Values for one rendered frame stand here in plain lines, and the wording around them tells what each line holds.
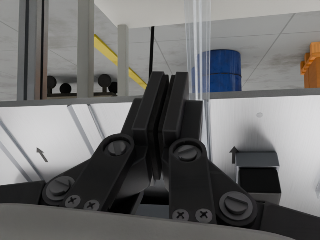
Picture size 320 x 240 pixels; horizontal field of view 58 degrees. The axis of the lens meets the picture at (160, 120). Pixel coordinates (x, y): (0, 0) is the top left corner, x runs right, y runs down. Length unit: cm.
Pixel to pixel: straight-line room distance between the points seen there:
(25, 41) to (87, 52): 15
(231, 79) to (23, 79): 287
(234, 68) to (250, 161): 310
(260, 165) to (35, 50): 47
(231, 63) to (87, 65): 276
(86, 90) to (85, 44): 11
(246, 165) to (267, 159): 2
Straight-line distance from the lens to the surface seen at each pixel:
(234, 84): 334
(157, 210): 37
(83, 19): 75
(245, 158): 30
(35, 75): 60
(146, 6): 89
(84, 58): 72
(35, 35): 62
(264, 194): 28
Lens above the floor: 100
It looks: 4 degrees down
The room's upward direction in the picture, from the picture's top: 179 degrees clockwise
